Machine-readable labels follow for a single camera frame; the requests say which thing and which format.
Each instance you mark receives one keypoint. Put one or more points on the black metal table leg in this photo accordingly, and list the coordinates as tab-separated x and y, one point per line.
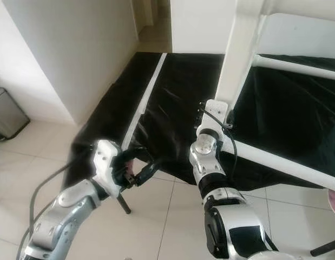
327	248
124	205

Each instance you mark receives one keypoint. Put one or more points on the white plastic children table top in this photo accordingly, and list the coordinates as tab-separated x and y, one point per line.
240	54

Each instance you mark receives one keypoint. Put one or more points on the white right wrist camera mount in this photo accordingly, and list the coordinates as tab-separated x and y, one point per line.
213	119

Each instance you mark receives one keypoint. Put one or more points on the grey metal trash can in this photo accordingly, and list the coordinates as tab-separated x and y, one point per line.
10	116

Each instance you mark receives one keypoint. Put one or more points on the brown wooden door frame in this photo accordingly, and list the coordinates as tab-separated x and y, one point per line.
151	13

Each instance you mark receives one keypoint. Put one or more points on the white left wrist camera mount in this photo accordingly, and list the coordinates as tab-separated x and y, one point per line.
106	165

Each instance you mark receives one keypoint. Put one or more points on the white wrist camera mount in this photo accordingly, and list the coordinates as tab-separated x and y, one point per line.
106	165
213	119

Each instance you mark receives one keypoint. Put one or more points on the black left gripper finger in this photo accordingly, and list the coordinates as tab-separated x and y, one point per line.
129	153
148	172

